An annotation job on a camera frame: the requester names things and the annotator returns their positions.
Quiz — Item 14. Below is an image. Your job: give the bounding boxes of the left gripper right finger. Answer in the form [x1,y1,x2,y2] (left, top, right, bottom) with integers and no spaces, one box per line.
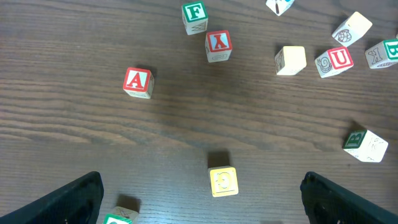
[300,172,397,224]

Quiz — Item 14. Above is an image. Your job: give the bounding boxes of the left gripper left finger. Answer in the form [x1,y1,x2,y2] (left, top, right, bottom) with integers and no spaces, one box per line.
[1,171,104,224]

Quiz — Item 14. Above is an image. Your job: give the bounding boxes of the green J block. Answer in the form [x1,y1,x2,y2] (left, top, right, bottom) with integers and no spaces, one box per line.
[103,207,139,224]

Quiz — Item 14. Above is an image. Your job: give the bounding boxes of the plain K block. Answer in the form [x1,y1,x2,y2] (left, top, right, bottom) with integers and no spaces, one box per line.
[342,129,389,163]

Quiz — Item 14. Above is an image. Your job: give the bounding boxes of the yellow block near left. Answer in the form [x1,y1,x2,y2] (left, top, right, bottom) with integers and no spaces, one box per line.
[208,166,239,197]

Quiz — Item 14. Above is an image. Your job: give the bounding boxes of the yellow block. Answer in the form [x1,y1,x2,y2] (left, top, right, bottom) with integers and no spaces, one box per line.
[331,11,373,47]
[208,166,239,197]
[274,46,307,76]

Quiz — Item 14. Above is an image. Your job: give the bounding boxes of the red A block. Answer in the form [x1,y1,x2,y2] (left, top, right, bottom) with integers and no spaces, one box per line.
[123,67,155,99]

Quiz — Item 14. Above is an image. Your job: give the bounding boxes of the red U block upper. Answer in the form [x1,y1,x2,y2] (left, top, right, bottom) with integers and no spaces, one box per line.
[315,47,354,78]

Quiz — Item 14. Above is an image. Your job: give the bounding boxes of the yellow block centre left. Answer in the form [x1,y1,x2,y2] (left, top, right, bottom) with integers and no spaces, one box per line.
[274,46,307,76]

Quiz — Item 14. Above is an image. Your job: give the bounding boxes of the green B block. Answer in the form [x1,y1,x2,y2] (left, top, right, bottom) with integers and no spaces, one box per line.
[364,39,397,69]

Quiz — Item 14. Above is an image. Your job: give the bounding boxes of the yellow block top centre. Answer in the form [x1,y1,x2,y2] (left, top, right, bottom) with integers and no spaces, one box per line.
[331,11,373,47]

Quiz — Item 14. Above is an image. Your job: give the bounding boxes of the blue X block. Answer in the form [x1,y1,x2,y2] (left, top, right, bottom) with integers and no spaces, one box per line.
[266,0,295,16]

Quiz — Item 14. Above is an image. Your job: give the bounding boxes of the green F block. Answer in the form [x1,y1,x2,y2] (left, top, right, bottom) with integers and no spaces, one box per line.
[181,1,208,35]

